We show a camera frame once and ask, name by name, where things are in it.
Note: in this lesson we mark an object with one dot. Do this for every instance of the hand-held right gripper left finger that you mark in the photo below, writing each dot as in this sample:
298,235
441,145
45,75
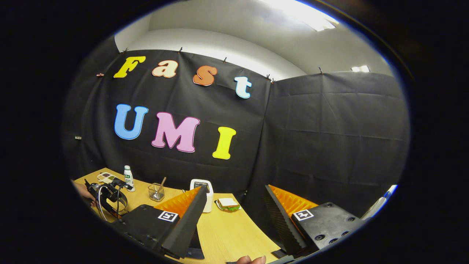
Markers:
190,223

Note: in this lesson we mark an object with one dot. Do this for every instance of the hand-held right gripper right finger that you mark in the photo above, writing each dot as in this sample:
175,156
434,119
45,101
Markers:
282,227

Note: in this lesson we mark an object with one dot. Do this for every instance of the black induction cooktop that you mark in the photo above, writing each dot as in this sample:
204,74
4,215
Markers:
196,245

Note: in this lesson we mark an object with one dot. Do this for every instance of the white divided bean dish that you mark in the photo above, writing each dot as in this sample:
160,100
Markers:
106,178

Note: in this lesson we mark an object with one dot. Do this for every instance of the white green-label drink bottle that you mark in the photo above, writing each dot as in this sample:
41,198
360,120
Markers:
128,179

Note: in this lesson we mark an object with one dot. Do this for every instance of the white toaster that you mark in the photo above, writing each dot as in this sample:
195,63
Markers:
209,194

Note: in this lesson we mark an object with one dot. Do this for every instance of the sandwich with lettuce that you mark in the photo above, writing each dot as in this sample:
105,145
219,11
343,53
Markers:
228,204

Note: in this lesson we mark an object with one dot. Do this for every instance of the black backdrop cloth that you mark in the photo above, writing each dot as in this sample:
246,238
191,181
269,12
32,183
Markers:
311,128

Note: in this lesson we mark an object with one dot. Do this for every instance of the small ceiling light panel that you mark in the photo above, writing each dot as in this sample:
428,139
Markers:
360,69

